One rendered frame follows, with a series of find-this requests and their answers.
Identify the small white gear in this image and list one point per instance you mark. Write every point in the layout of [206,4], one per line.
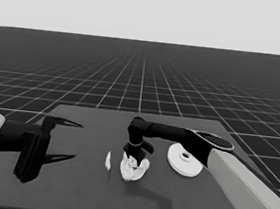
[125,165]
[144,168]

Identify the white round carrier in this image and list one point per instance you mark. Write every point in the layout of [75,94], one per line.
[129,176]

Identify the small thin T-shaped piece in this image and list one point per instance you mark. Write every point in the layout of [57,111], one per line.
[108,161]

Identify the large thick white disc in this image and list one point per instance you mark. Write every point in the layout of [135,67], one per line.
[190,166]

